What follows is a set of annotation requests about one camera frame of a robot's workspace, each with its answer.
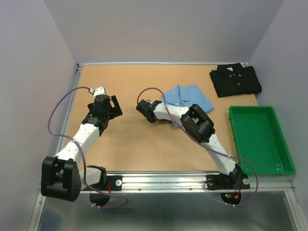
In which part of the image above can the aluminium table frame rail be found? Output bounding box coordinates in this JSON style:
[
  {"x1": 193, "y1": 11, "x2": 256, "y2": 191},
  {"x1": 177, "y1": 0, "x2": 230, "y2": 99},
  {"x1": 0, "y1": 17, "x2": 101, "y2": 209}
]
[{"x1": 29, "y1": 63, "x2": 306, "y2": 231}]

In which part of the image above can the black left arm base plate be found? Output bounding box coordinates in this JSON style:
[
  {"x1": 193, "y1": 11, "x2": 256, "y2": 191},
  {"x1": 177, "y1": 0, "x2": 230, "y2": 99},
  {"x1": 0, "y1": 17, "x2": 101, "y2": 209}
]
[{"x1": 91, "y1": 175, "x2": 122, "y2": 192}]

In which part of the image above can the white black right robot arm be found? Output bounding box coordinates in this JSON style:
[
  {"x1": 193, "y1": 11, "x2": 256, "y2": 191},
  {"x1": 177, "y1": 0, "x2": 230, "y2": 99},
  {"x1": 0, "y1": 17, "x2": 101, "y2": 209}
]
[{"x1": 136, "y1": 100, "x2": 243, "y2": 188}]

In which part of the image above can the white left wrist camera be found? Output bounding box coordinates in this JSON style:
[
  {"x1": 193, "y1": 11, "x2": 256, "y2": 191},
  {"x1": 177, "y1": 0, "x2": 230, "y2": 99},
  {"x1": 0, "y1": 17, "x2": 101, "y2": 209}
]
[{"x1": 89, "y1": 86, "x2": 106, "y2": 98}]

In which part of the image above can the green plastic tray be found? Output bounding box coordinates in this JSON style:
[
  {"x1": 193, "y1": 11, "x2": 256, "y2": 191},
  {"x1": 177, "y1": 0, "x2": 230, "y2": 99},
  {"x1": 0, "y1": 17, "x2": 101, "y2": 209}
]
[{"x1": 229, "y1": 106, "x2": 296, "y2": 175}]

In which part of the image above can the folded black shirt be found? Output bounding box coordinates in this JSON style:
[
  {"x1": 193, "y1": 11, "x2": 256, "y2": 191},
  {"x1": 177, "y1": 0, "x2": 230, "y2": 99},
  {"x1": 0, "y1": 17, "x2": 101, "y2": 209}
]
[{"x1": 209, "y1": 63, "x2": 262, "y2": 98}]

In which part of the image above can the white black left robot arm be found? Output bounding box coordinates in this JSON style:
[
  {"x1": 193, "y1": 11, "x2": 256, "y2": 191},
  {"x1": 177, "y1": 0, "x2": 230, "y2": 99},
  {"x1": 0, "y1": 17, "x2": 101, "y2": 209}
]
[{"x1": 41, "y1": 95, "x2": 123, "y2": 202}]

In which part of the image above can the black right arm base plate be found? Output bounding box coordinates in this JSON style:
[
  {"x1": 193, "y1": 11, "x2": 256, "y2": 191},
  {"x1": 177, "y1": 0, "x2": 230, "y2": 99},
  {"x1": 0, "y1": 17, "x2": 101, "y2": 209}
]
[{"x1": 205, "y1": 174, "x2": 250, "y2": 191}]

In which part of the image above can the light blue long sleeve shirt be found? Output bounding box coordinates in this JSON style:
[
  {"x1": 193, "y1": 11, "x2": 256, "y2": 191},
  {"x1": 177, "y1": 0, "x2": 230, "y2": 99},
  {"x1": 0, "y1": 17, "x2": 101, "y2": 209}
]
[{"x1": 164, "y1": 84, "x2": 214, "y2": 126}]

